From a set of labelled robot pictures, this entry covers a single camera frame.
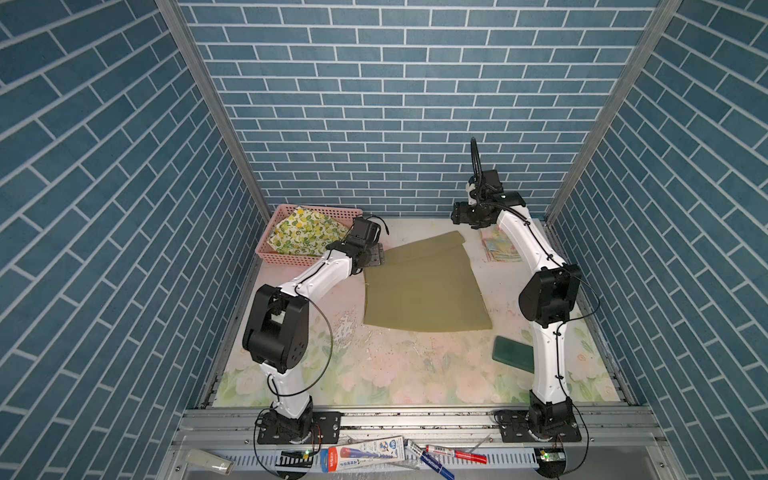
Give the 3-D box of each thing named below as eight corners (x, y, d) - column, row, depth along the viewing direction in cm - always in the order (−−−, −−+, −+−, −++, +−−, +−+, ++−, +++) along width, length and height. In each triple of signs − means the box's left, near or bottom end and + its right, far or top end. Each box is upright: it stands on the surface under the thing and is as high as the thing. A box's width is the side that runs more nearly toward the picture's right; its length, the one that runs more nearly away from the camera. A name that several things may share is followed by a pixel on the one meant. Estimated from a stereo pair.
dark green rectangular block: (491, 359, 87) (493, 356, 85) (494, 337, 92) (496, 334, 90) (531, 373, 85) (534, 370, 83) (532, 349, 89) (535, 346, 87)
